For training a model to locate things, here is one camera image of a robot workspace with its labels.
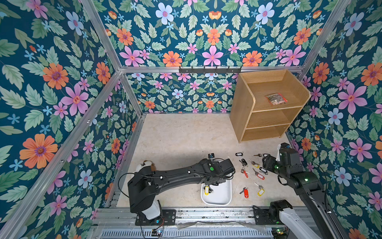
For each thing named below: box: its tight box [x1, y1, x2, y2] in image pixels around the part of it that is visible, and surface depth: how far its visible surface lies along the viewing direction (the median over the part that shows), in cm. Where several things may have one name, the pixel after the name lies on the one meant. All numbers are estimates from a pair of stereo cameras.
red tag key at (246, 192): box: [239, 187, 250, 199], surface depth 84 cm
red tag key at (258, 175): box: [252, 168, 266, 181], surface depth 90 cm
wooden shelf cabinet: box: [229, 69, 312, 143], surface depth 90 cm
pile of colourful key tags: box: [203, 184, 214, 196], surface depth 84 cm
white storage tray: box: [200, 179, 232, 206], surface depth 82 cm
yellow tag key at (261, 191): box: [254, 182, 266, 197], surface depth 84 cm
